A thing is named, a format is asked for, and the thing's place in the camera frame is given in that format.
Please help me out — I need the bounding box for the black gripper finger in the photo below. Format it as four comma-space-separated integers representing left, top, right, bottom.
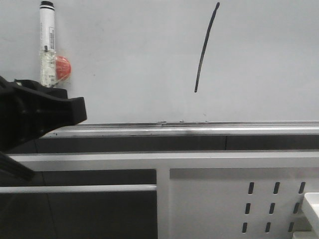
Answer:
24, 97, 87, 139
14, 79, 68, 105

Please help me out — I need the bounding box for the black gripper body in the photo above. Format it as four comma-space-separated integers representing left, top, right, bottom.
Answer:
0, 77, 50, 181

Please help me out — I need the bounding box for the red round magnet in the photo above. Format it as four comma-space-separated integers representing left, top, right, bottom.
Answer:
56, 56, 71, 80

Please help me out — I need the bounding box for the white whiteboard marker pen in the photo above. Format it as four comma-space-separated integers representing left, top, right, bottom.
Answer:
39, 0, 57, 87

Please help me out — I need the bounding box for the large white whiteboard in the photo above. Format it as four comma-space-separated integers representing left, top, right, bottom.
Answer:
0, 0, 319, 125

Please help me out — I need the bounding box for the black marker stroke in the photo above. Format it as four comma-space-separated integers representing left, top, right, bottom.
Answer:
194, 2, 220, 93

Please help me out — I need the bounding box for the white metal pegboard rack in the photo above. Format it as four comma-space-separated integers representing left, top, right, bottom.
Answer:
0, 151, 319, 239

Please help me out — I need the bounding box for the white plastic bin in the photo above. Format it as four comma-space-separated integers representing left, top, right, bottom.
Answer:
302, 193, 319, 236

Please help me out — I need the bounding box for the aluminium whiteboard tray rail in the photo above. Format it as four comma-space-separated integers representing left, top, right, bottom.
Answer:
43, 121, 319, 138

